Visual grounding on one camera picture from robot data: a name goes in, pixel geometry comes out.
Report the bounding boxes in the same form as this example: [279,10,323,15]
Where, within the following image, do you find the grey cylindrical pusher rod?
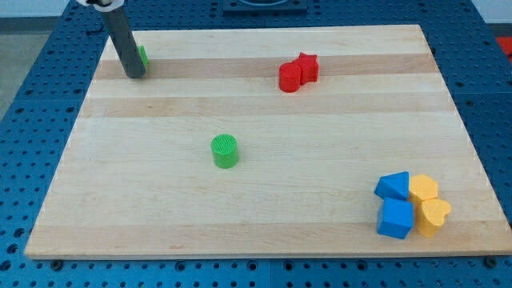
[101,7,146,78]

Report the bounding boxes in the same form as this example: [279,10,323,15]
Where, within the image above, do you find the white rod mount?
[76,0,125,12]

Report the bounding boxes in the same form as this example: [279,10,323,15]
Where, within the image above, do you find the green block behind rod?
[138,46,149,67]

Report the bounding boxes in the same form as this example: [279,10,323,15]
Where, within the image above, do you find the green cylinder block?
[210,134,238,169]

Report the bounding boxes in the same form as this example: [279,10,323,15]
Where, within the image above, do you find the red cylinder block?
[278,62,302,93]

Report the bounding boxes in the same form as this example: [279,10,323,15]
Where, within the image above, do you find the red star block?
[293,52,319,85]

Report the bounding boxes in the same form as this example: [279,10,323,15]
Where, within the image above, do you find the light wooden board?
[25,25,511,260]

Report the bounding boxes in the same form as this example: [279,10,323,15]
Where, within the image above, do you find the blue triangle block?
[374,171,410,200]

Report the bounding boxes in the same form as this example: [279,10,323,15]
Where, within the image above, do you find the blue cube block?
[376,198,414,239]

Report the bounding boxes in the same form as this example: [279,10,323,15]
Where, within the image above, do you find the yellow pentagon block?
[409,174,438,206]

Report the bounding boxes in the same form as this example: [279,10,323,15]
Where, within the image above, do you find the yellow heart block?
[415,198,451,238]

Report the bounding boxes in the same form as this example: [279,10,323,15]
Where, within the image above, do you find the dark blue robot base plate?
[222,0,308,14]

